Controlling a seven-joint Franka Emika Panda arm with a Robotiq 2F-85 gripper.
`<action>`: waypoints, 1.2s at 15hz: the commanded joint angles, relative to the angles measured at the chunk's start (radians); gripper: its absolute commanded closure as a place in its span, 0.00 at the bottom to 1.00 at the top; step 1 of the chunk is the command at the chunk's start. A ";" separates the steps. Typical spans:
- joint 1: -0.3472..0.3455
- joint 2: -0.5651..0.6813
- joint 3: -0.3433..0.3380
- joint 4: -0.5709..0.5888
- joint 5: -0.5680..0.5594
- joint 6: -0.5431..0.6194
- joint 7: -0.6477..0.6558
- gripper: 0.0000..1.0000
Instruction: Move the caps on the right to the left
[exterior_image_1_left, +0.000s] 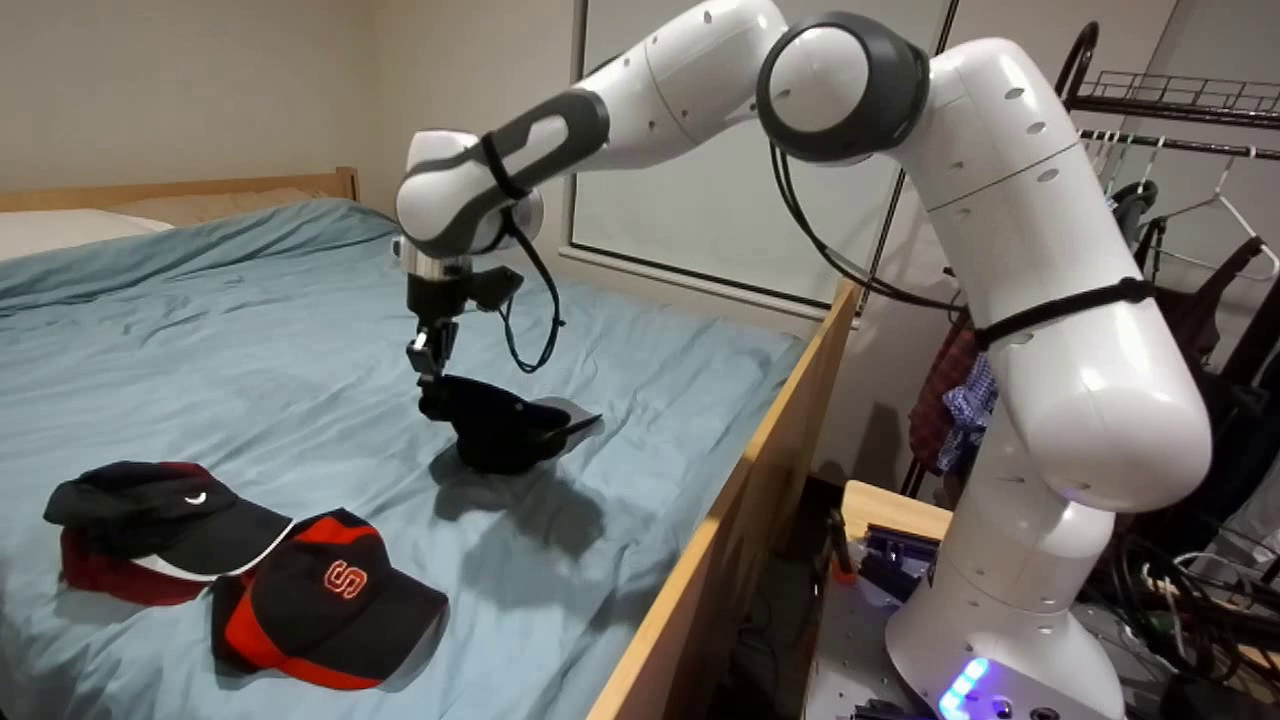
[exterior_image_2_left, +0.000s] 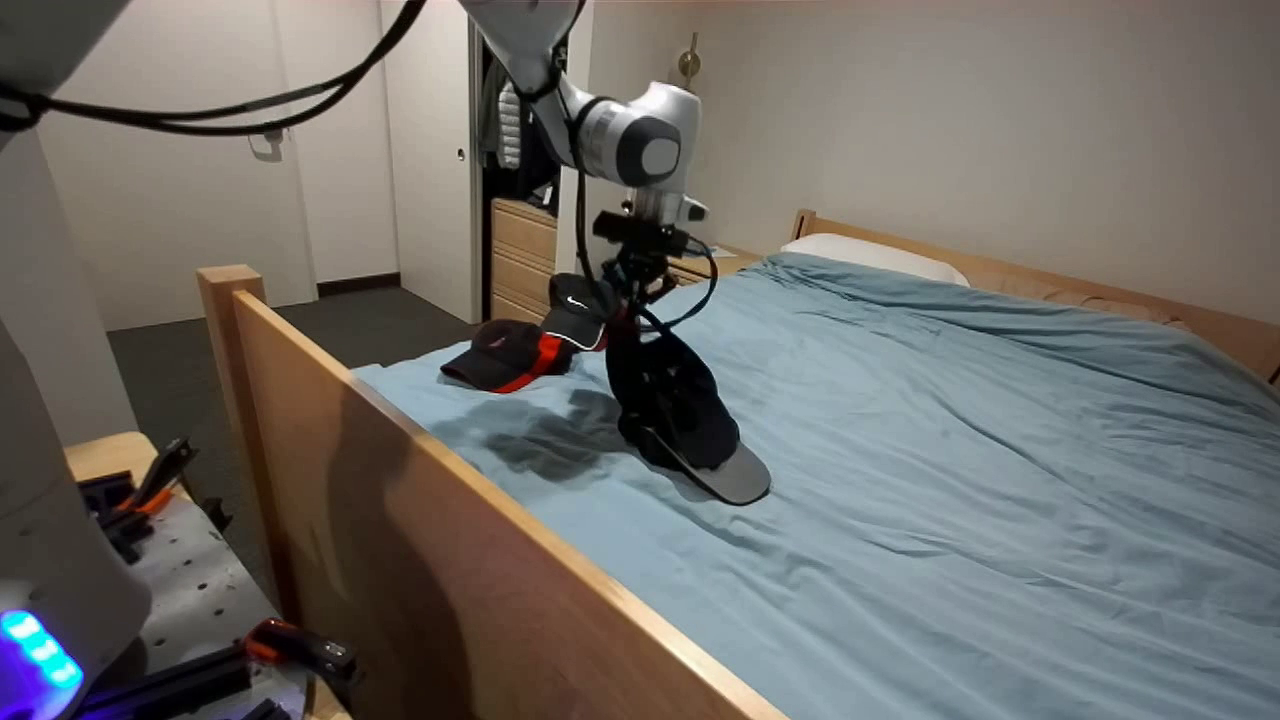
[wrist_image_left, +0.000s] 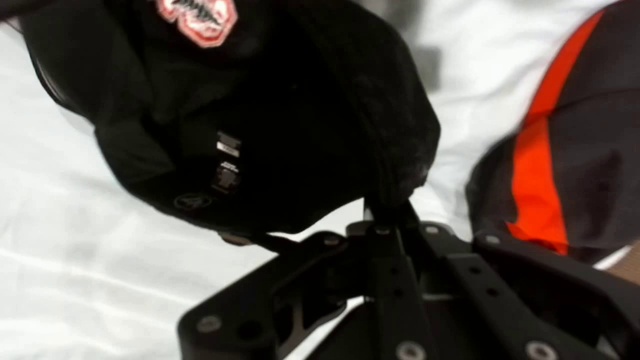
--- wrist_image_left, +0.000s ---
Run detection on light blue bed sheet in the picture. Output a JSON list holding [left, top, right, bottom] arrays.
[[0, 0, 640, 360]]

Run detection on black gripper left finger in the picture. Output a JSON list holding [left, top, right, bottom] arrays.
[[175, 197, 435, 360]]

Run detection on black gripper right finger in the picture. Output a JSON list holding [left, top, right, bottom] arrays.
[[397, 201, 640, 360]]

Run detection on black orange cap with S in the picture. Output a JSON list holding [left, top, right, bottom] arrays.
[[463, 0, 640, 265]]

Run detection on black cap with red-white logo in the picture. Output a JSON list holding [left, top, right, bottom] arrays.
[[15, 0, 443, 250]]

